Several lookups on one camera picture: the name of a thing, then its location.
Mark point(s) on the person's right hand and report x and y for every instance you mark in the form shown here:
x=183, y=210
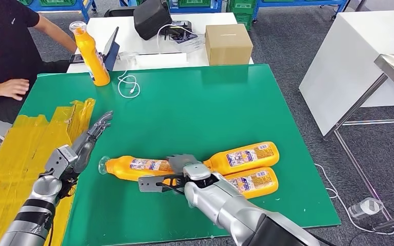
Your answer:
x=13, y=89

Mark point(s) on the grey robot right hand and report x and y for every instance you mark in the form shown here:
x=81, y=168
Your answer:
x=183, y=159

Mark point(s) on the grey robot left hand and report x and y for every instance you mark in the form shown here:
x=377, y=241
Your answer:
x=85, y=152

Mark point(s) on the orange bottle with clear cap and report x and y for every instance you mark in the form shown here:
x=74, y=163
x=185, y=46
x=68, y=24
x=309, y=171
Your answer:
x=93, y=61
x=224, y=163
x=125, y=169
x=266, y=185

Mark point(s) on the black phone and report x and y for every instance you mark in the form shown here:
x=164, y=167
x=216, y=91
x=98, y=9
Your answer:
x=76, y=58

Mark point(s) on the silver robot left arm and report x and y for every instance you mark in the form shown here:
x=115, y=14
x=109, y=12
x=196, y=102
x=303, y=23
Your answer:
x=42, y=190

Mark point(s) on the person's left forearm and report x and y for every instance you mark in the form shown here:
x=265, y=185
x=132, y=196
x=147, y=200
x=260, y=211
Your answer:
x=57, y=35

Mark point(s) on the person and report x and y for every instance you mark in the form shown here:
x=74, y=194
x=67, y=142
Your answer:
x=3, y=44

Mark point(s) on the yellow taped cardboard sheet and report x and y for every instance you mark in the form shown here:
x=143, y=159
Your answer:
x=13, y=163

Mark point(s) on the blue metal rack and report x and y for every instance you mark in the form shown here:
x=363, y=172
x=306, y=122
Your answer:
x=57, y=7
x=197, y=10

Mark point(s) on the green plastic crate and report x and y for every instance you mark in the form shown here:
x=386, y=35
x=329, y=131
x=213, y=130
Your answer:
x=244, y=21
x=195, y=2
x=243, y=6
x=57, y=2

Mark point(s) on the tablet with blue case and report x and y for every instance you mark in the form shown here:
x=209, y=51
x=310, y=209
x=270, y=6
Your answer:
x=111, y=56

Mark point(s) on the clear plastic sleeve with papers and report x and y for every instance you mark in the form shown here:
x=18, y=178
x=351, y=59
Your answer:
x=193, y=44

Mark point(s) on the brown cardboard box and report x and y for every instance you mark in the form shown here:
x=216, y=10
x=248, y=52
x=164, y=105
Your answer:
x=229, y=47

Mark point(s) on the white desk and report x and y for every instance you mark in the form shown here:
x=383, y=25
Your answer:
x=132, y=40

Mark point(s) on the black electronic device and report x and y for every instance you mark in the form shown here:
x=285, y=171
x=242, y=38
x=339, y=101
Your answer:
x=180, y=34

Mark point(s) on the black chair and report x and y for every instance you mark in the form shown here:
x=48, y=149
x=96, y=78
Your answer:
x=119, y=12

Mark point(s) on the black bag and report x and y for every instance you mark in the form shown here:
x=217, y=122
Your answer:
x=151, y=20

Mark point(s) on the white power adapter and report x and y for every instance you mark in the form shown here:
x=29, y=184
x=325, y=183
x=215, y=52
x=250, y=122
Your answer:
x=365, y=207

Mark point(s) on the white table with panel sides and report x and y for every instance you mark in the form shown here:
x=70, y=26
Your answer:
x=350, y=64

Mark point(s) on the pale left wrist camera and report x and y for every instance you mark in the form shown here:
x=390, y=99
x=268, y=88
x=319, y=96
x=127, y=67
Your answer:
x=59, y=159

